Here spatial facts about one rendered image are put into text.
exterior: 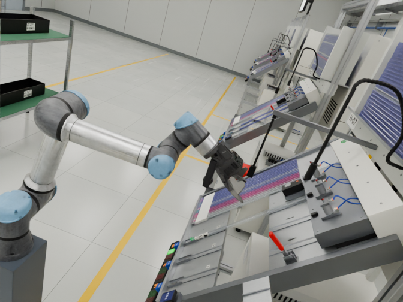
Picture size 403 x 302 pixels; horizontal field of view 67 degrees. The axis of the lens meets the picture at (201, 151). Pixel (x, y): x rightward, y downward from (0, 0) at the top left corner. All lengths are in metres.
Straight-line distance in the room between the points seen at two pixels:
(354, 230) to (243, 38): 8.82
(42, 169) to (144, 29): 9.08
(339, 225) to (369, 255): 0.09
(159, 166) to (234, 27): 8.71
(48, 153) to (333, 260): 0.99
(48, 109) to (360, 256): 0.95
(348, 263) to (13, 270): 1.12
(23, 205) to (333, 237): 1.03
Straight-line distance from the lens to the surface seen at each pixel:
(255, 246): 1.60
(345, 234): 0.87
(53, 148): 1.22
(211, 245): 1.17
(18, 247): 1.37
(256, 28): 9.46
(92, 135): 0.98
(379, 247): 0.85
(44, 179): 1.32
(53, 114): 1.02
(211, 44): 9.61
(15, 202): 1.29
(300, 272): 0.88
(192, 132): 1.01
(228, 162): 1.03
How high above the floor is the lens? 1.58
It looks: 25 degrees down
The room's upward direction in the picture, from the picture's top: 18 degrees clockwise
